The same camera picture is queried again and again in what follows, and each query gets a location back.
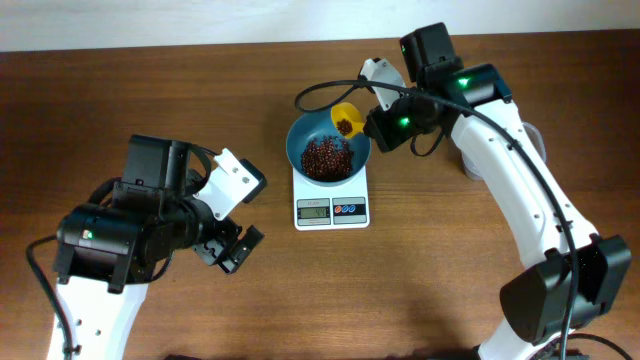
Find yellow measuring scoop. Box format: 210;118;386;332
330;102;365;139

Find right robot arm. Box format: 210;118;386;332
360;23;632;359

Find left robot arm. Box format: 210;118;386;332
48;135;267;359

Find red beans in scoop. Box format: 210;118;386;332
335;119;353;137

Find red beans in bowl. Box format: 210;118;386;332
300;136;354;182

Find teal blue bowl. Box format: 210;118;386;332
286;110;372;179

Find white digital kitchen scale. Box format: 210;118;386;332
293;167;370;231

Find clear plastic container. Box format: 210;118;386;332
462;122;547;180

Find right black cable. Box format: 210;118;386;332
293;74;636;360

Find black cable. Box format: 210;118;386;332
25;234;76;360
293;74;636;360

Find left black cable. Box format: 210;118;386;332
25;234;76;360

